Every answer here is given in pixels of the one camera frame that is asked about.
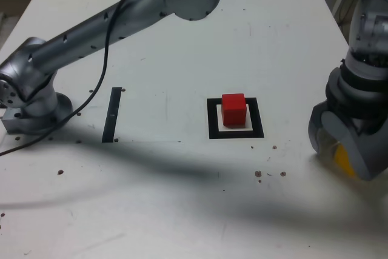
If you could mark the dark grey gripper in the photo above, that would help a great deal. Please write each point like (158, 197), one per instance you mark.
(363, 125)

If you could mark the yellow cube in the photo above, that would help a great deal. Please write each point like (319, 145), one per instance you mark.
(344, 160)

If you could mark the red cube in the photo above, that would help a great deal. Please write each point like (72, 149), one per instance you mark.
(233, 110)

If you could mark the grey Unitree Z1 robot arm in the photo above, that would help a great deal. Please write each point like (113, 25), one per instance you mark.
(75, 37)

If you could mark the black tape square outline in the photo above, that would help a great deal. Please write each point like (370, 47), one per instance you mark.
(257, 119)

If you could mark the black tape strip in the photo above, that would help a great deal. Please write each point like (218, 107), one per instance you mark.
(111, 113)

